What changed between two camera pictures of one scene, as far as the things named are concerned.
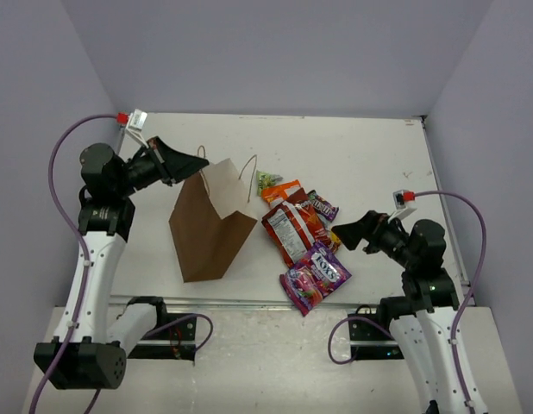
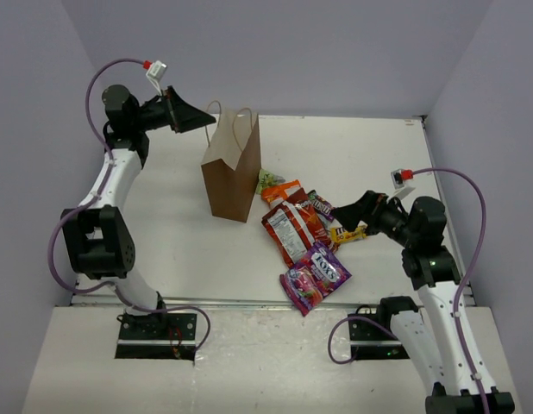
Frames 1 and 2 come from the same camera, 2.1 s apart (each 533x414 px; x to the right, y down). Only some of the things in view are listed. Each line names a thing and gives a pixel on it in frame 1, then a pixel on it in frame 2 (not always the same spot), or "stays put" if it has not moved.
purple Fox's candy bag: [312, 278] stays put
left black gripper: [164, 161] → [172, 111]
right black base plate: [368, 341] stays put
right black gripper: [351, 234] → [350, 215]
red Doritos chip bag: [296, 226] stays put
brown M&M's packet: [322, 206] stays put
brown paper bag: [212, 218] → [232, 167]
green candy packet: [266, 180] stays put
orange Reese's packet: [281, 191] stays put
